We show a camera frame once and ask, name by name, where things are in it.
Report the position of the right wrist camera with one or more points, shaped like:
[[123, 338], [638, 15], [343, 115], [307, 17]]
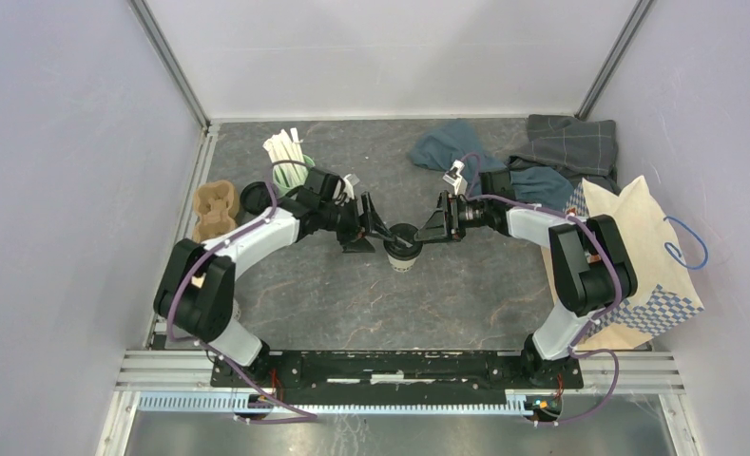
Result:
[[455, 179]]

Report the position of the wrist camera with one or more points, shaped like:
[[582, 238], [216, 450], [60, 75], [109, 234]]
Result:
[[455, 179], [346, 190]]

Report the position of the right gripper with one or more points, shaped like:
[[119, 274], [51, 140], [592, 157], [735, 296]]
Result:
[[437, 226]]

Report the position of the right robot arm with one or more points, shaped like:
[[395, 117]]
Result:
[[591, 267]]

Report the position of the blue cloth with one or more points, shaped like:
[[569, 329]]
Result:
[[438, 149]]

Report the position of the grey plaid cloth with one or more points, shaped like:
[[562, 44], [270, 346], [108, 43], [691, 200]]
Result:
[[576, 149]]

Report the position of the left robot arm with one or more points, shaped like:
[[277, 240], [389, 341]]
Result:
[[196, 293]]

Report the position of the white wrapped straws bundle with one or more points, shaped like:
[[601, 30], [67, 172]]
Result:
[[284, 147]]

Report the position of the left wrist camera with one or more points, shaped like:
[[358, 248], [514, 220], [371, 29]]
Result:
[[346, 190]]

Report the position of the white paper coffee cup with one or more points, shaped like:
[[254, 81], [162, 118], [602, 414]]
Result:
[[402, 264]]

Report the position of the stack of paper cups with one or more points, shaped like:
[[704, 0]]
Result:
[[236, 311]]

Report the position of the green straw holder can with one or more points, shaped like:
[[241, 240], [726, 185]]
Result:
[[288, 176]]

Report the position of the paper takeout bag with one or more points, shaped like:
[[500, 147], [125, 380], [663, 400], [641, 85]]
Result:
[[665, 296]]

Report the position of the black plastic cup lid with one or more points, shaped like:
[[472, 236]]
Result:
[[404, 246]]

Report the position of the cardboard cup carrier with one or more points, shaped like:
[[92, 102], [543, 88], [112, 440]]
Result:
[[216, 205]]

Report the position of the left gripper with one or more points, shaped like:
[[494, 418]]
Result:
[[369, 222]]

